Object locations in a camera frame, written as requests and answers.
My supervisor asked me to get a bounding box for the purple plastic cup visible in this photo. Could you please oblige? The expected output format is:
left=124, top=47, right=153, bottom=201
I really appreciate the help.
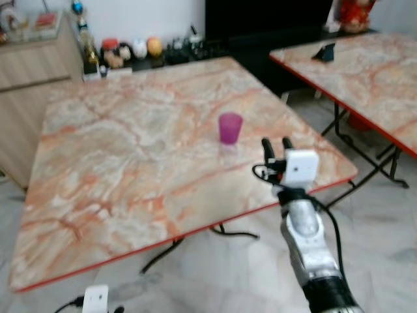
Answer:
left=218, top=112, right=244, bottom=145

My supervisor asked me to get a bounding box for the red decorative figure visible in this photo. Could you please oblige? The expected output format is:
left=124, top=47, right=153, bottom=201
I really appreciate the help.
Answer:
left=335, top=0, right=378, bottom=34

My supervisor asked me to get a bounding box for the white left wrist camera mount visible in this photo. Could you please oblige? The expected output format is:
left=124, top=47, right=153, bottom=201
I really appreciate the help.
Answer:
left=83, top=285, right=110, bottom=313

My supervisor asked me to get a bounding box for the red lidded jar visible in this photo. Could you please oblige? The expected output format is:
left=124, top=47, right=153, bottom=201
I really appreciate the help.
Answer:
left=101, top=38, right=121, bottom=57

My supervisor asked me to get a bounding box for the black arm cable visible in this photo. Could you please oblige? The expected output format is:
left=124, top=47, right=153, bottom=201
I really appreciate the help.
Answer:
left=252, top=162, right=347, bottom=276
left=53, top=296, right=85, bottom=313

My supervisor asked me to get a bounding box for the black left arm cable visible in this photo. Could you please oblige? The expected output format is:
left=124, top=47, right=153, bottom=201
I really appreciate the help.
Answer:
left=53, top=296, right=85, bottom=313

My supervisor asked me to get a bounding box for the red object under table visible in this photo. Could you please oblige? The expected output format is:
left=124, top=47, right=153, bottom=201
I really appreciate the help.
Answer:
left=347, top=112, right=373, bottom=132

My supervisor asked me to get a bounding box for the orange egg ornament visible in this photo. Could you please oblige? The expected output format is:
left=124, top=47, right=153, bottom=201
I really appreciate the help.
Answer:
left=147, top=37, right=164, bottom=59

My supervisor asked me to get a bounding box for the black television console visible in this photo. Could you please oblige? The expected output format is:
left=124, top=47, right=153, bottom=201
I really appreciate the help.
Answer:
left=163, top=29, right=341, bottom=97

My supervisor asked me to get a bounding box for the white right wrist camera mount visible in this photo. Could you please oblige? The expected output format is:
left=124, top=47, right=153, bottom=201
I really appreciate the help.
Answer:
left=283, top=149, right=321, bottom=191

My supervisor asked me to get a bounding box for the light wooden cabinet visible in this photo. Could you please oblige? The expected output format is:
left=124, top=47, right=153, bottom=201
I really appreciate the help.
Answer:
left=0, top=12, right=86, bottom=188

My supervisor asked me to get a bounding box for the black metal table leg frame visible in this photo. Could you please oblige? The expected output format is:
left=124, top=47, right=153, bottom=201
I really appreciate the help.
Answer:
left=139, top=222, right=261, bottom=275
left=323, top=101, right=410, bottom=210

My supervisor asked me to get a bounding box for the brown figurine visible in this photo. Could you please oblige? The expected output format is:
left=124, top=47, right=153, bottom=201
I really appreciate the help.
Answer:
left=104, top=52, right=132, bottom=70

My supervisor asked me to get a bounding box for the red box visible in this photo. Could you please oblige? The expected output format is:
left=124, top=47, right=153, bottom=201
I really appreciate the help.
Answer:
left=34, top=12, right=60, bottom=31

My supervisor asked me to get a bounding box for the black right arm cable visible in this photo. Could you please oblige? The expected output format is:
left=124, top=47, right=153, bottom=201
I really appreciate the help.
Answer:
left=252, top=162, right=347, bottom=276

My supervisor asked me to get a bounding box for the white egg ornament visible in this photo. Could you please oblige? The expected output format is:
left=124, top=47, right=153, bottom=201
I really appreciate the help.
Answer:
left=132, top=39, right=148, bottom=60

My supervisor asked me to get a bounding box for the black television screen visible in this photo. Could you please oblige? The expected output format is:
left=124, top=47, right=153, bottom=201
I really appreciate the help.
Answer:
left=205, top=0, right=338, bottom=35

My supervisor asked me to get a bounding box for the glass bottle with blue cap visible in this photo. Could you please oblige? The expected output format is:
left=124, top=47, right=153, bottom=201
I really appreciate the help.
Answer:
left=71, top=0, right=102, bottom=76

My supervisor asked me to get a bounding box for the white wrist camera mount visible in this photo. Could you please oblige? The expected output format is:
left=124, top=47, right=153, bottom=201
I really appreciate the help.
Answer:
left=83, top=285, right=110, bottom=313
left=283, top=149, right=321, bottom=191

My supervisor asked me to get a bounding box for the black phone stand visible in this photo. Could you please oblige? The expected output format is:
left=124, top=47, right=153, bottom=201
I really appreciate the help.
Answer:
left=311, top=42, right=338, bottom=63

